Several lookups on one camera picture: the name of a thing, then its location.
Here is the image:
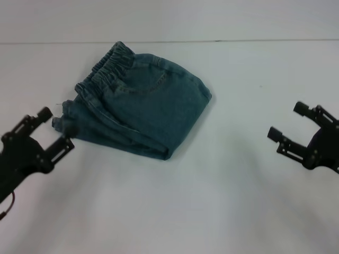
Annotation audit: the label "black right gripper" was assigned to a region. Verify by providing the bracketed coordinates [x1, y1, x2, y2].
[267, 101, 339, 174]

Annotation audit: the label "blue denim shorts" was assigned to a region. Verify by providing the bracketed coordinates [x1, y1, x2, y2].
[52, 41, 213, 161]

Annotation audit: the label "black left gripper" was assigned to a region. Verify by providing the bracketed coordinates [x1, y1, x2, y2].
[0, 106, 79, 205]

